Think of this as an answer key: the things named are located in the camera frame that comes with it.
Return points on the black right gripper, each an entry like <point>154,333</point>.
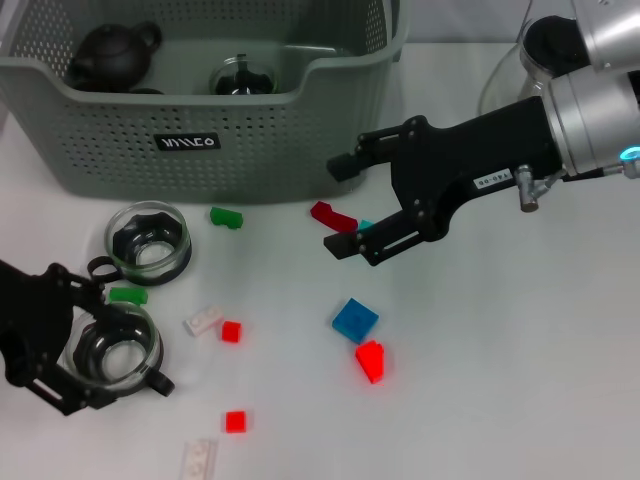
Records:
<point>450,160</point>

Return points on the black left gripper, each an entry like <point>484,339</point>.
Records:
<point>35,320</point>

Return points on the grey perforated storage bin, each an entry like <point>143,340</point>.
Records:
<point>250,150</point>

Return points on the dark red curved brick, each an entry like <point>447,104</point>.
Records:
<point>332,217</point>

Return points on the teal flat toy brick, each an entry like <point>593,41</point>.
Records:
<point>366,225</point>

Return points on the green toy brick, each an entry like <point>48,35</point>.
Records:
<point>129,295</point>
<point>227,217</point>

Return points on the blue flat toy brick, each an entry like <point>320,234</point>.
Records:
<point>355,320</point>

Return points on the white two-stud brick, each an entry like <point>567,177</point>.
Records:
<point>202,321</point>

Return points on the small red cube brick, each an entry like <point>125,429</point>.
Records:
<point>231,331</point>
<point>235,421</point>

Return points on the bright red sloped brick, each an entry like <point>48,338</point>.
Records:
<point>371,361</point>

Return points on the translucent clear two-stud brick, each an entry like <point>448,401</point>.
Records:
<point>200,457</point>

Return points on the right gripper silver metal fitting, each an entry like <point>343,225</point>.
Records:
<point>527,190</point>

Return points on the dark clay teapot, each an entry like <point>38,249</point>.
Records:
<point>112,55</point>

